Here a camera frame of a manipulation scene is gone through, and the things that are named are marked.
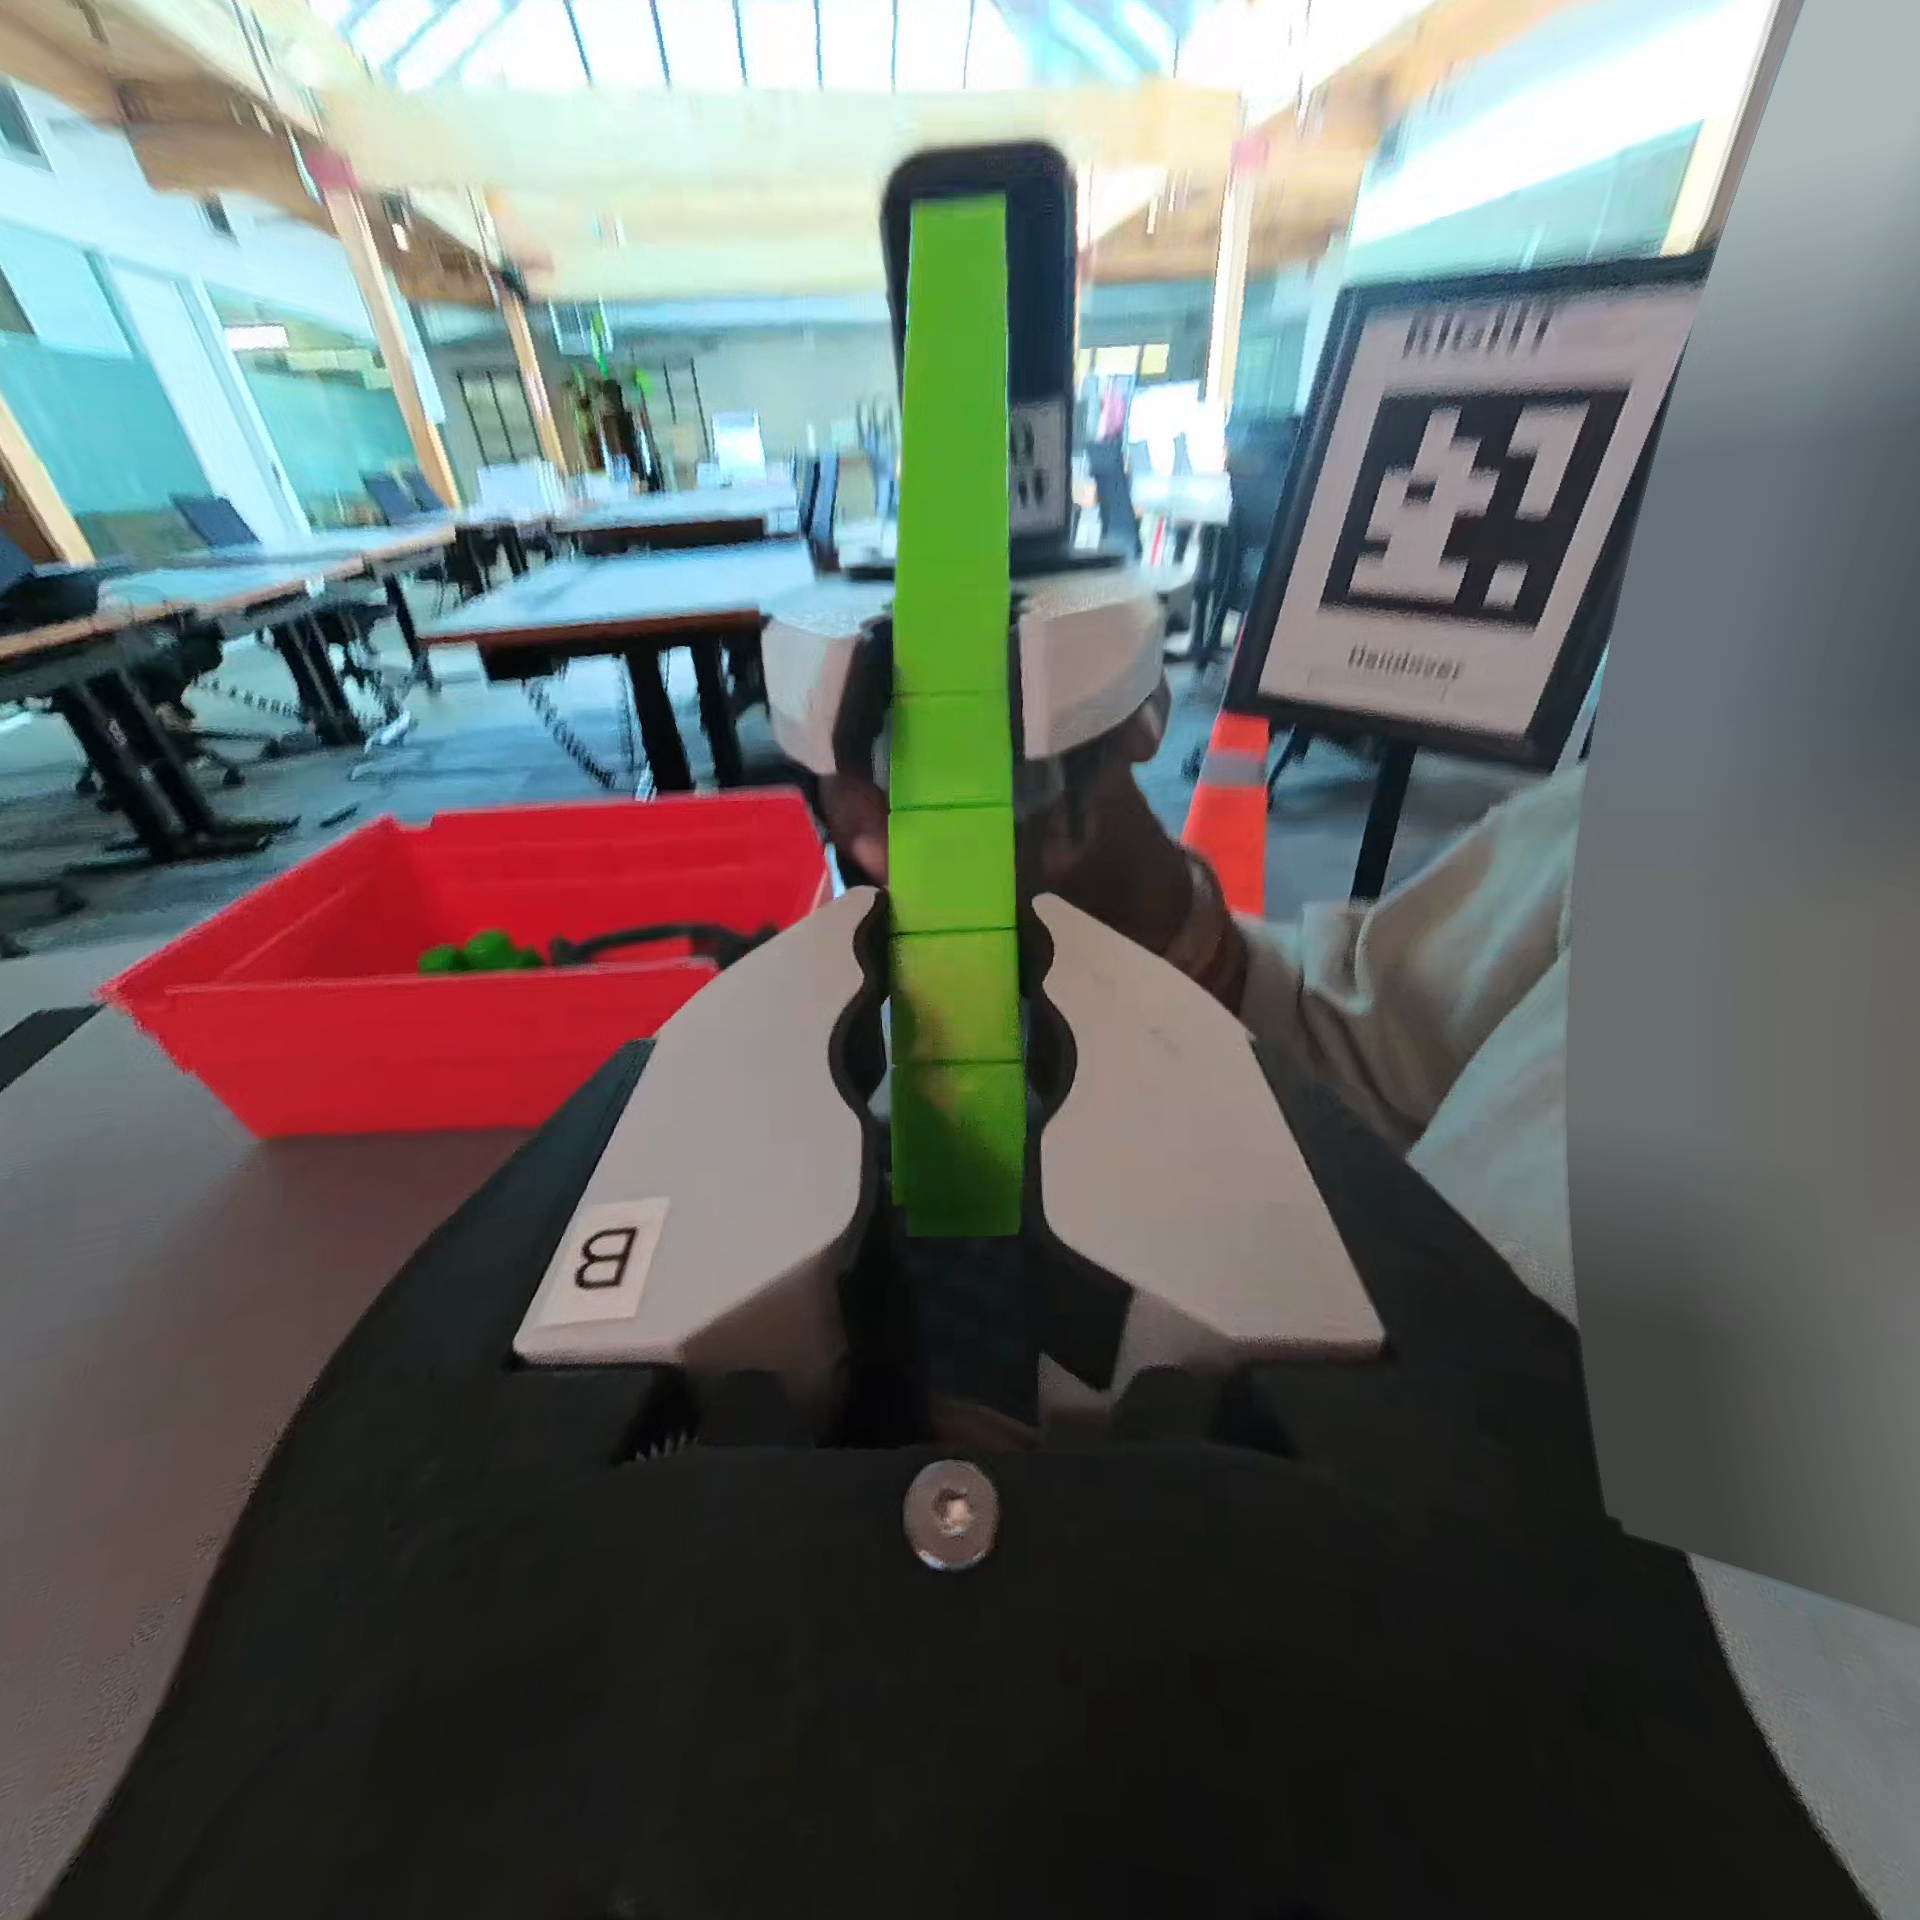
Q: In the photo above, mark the black office chair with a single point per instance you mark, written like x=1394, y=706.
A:
x=398, y=495
x=215, y=523

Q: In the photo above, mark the orange traffic cone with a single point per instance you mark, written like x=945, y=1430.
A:
x=1231, y=810

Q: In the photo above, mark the green segmented plastic bar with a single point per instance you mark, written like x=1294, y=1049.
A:
x=955, y=750

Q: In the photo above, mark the red plastic bin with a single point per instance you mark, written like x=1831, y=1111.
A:
x=377, y=1067

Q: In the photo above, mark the small green pieces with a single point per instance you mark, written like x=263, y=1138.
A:
x=482, y=954

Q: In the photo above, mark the person's right forearm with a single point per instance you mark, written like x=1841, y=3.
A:
x=1381, y=975

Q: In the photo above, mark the black-white tag sign on stand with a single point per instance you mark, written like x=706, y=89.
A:
x=1349, y=629

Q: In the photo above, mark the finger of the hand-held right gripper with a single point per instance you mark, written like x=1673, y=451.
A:
x=1095, y=662
x=811, y=675

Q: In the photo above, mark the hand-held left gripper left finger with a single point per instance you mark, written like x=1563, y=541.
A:
x=722, y=1141

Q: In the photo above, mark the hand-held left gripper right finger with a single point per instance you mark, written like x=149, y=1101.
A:
x=1186, y=1155

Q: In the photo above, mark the potted green plant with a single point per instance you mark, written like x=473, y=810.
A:
x=610, y=399

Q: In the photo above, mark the wooden office desk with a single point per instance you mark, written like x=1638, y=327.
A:
x=676, y=517
x=629, y=593
x=225, y=586
x=398, y=539

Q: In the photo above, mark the person's right hand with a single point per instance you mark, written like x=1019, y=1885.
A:
x=1109, y=841

